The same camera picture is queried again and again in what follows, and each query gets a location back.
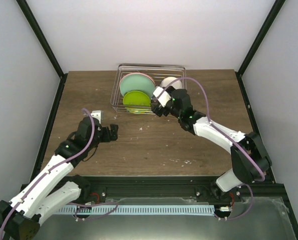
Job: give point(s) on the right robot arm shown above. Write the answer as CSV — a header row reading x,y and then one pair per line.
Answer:
x,y
249,157

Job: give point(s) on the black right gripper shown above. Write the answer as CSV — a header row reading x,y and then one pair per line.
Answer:
x,y
159,111

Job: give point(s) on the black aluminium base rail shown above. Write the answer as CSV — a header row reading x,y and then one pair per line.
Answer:
x,y
186,187

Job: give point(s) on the mint green flower plate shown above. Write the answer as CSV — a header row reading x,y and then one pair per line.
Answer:
x,y
145,87

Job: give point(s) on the light blue slotted cable duct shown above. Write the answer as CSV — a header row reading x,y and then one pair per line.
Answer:
x,y
134,210

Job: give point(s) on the pink plate with woven pattern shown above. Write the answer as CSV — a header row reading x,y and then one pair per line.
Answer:
x,y
137,77

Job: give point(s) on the left black frame post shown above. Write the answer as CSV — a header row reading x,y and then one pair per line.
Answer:
x,y
26,10

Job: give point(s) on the right black frame post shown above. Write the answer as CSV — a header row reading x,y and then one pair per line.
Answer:
x,y
269,20

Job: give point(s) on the white scalloped bowl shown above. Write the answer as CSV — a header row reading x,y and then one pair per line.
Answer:
x,y
171,81

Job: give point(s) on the metal wire dish rack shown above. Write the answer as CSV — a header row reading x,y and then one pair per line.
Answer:
x,y
158,72

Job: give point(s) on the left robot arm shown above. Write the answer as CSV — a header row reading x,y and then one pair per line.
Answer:
x,y
22,216

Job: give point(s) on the lime green small plate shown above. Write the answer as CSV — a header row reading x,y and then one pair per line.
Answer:
x,y
136,102

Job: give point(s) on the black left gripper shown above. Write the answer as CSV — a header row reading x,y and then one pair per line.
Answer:
x,y
107,138

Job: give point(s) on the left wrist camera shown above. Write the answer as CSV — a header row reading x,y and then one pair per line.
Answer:
x,y
98,114

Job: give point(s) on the black frame post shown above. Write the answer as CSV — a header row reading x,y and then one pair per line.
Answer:
x,y
269,20
26,10

